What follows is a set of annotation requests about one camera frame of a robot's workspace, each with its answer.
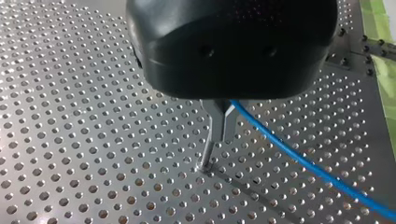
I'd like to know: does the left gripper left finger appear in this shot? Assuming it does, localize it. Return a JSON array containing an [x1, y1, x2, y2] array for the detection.
[[199, 99, 228, 144]]

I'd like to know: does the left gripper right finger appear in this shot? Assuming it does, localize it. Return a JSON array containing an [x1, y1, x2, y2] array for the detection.
[[221, 99, 250, 144]]

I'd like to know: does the blue cable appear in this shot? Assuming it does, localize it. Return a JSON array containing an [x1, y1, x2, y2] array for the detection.
[[229, 99, 396, 222]]

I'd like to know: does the metal post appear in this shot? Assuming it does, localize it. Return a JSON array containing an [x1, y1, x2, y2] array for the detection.
[[197, 138, 219, 173]]

